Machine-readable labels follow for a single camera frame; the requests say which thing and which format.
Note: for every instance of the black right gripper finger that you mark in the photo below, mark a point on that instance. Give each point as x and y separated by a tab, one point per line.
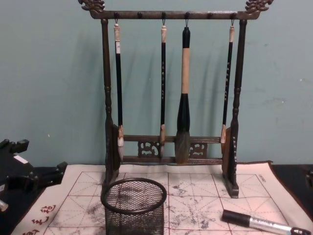
310	177

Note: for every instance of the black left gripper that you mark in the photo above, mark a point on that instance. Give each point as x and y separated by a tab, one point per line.
14	171

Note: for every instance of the black and silver marker pen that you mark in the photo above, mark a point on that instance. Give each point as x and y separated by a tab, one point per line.
256	221

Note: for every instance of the thin black brush white label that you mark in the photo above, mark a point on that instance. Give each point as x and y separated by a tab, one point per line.
119	98

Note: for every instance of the dark wooden brush rack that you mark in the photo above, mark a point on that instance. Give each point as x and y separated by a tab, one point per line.
106	73

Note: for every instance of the white felt calligraphy mat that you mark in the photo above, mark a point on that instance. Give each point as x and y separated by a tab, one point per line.
195	200

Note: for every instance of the thin black calligraphy brush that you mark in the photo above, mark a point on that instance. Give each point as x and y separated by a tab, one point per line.
163	98
227	85

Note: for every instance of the large black and tan brush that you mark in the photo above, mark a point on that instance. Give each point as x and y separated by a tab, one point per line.
185	110

